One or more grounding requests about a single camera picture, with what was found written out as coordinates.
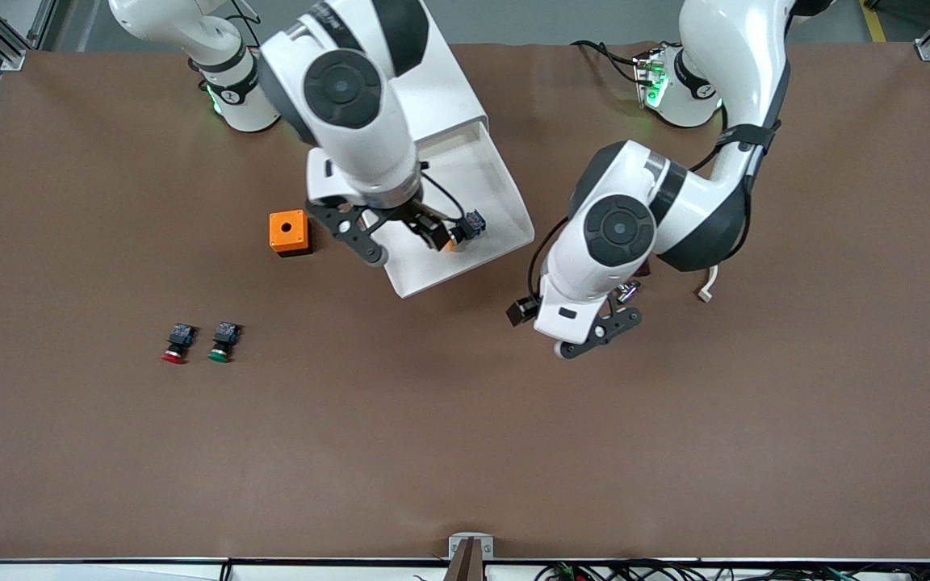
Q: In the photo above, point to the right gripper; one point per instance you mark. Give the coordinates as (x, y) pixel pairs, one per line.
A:
(408, 213)

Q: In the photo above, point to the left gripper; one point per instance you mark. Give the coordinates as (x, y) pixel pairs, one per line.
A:
(523, 311)

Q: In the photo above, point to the yellow mushroom push button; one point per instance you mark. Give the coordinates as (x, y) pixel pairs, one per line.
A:
(473, 224)

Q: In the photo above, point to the white plastic drawer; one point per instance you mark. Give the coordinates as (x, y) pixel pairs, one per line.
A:
(489, 210)

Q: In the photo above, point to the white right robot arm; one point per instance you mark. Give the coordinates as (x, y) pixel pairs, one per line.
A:
(352, 121)

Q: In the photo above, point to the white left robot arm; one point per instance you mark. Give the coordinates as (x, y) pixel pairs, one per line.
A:
(723, 48)

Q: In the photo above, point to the green mushroom push button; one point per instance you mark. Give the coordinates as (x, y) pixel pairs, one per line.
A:
(225, 335)

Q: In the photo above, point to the red mushroom push button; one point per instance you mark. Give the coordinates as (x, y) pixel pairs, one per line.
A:
(180, 337)

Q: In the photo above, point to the orange button enclosure box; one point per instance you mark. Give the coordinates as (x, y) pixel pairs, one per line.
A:
(287, 230)

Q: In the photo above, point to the metal table edge bracket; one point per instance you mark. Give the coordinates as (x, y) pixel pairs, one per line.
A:
(471, 553)

